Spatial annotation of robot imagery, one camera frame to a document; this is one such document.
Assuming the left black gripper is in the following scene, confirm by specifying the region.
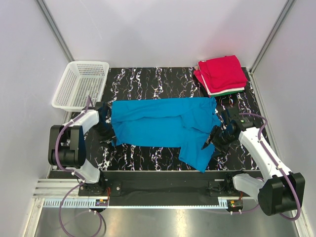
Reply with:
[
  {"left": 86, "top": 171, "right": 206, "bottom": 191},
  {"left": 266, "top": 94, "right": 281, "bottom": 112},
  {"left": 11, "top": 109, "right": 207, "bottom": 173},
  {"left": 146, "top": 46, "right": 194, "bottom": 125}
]
[{"left": 94, "top": 121, "right": 117, "bottom": 149}]

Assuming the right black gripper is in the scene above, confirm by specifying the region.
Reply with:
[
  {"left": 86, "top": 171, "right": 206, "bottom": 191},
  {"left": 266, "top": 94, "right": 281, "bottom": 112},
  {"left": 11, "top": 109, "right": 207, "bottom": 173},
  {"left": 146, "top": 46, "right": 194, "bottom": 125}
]
[{"left": 201, "top": 125, "right": 236, "bottom": 158}]

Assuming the blue t shirt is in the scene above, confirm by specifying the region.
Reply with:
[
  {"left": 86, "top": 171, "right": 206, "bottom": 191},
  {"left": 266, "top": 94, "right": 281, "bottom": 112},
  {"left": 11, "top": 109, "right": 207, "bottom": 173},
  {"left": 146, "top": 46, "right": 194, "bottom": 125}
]
[{"left": 111, "top": 97, "right": 221, "bottom": 172}]

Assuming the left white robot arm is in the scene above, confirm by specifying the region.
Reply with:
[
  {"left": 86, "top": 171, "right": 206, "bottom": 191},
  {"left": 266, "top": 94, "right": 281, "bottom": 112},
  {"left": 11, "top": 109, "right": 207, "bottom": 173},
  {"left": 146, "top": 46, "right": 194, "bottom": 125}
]
[{"left": 48, "top": 102, "right": 115, "bottom": 196}]

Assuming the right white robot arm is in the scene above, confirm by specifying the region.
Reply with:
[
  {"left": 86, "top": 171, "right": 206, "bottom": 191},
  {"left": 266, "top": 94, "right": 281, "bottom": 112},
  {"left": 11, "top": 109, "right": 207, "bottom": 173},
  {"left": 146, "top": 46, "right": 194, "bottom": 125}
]
[{"left": 202, "top": 107, "right": 305, "bottom": 221}]

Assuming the green folded t shirt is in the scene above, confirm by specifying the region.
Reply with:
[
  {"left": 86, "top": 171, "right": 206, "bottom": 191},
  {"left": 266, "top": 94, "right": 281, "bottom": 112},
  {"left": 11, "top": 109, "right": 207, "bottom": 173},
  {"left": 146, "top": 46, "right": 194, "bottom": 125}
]
[{"left": 209, "top": 90, "right": 243, "bottom": 98}]

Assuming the white plastic basket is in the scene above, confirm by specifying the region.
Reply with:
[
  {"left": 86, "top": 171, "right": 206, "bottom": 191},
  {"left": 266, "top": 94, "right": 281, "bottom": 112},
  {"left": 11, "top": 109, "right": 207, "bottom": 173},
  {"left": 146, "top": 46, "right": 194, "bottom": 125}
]
[{"left": 51, "top": 61, "right": 110, "bottom": 112}]

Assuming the red folded t shirt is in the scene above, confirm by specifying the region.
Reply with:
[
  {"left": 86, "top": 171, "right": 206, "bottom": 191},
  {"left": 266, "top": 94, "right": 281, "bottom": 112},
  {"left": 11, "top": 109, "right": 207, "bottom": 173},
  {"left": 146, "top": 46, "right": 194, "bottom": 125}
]
[{"left": 194, "top": 55, "right": 247, "bottom": 94}]

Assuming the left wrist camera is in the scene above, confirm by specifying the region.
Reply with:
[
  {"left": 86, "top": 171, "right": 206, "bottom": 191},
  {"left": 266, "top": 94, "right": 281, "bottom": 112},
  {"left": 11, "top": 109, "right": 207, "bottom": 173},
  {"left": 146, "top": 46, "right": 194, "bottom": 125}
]
[{"left": 95, "top": 102, "right": 111, "bottom": 121}]

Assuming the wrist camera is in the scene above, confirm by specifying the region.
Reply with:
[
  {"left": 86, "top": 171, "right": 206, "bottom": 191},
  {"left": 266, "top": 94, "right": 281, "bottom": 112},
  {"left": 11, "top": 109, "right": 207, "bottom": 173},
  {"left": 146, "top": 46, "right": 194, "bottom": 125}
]
[
  {"left": 221, "top": 107, "right": 239, "bottom": 124},
  {"left": 95, "top": 102, "right": 111, "bottom": 121}
]

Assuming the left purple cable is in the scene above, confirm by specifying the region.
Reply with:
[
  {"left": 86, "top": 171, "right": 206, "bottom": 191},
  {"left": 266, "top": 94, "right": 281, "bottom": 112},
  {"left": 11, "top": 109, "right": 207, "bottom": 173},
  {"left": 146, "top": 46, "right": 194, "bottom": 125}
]
[{"left": 54, "top": 95, "right": 107, "bottom": 236}]

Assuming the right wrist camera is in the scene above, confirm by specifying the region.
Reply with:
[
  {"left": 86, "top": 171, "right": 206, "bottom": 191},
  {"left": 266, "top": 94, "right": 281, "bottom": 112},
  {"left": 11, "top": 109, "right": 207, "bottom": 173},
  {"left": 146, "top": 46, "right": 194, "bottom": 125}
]
[{"left": 221, "top": 107, "right": 239, "bottom": 124}]

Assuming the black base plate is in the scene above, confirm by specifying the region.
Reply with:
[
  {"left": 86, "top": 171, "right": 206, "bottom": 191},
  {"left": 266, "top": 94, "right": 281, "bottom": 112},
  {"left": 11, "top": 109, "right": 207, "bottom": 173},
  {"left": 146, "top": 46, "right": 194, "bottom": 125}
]
[{"left": 103, "top": 170, "right": 244, "bottom": 197}]

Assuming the aluminium frame rail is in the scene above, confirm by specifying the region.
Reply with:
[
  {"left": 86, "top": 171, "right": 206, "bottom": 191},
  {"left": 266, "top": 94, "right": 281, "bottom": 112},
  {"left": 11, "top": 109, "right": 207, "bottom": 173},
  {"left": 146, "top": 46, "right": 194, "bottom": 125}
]
[{"left": 33, "top": 179, "right": 244, "bottom": 212}]

